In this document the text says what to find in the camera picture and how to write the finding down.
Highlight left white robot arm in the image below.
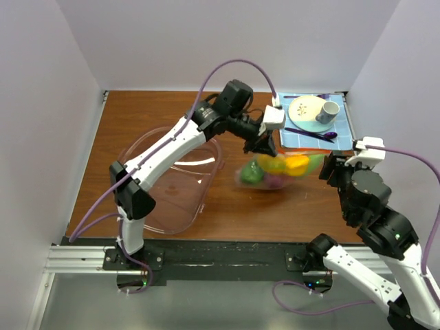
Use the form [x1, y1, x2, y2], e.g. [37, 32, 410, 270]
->
[110, 79, 285, 270]

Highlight clear plastic bowl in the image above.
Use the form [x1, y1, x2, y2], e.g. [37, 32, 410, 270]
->
[113, 139, 223, 234]

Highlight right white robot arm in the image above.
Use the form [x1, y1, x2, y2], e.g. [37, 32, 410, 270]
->
[304, 152, 439, 329]

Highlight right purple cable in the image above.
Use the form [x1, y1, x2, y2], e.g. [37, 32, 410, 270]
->
[272, 146, 440, 316]

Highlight green fake pepper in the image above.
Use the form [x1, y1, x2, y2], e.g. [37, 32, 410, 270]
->
[239, 159, 265, 184]

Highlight cream floral plate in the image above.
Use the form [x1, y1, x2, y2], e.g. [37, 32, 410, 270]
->
[287, 96, 333, 133]

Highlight clear zip top bag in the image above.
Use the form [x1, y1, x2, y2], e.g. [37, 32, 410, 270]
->
[235, 148, 331, 190]

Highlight blue checkered cloth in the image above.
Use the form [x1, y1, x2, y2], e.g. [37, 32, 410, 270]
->
[279, 93, 353, 151]

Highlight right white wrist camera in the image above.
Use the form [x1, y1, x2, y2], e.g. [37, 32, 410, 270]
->
[344, 136, 386, 169]

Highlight purple fake onion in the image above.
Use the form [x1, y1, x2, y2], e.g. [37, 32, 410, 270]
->
[263, 173, 285, 189]

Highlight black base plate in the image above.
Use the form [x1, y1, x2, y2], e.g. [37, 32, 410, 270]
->
[102, 238, 347, 287]

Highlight purple spoon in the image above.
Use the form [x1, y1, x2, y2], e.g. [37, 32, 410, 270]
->
[311, 132, 338, 141]

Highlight grey white mug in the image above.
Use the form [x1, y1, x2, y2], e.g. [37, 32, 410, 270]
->
[315, 101, 340, 124]

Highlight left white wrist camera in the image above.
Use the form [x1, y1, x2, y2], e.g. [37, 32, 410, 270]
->
[258, 105, 286, 136]

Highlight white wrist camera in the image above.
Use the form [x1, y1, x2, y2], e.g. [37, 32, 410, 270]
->
[344, 136, 386, 169]
[258, 105, 286, 136]

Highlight orange fake fruit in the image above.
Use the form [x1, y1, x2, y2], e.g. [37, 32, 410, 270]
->
[284, 155, 309, 177]

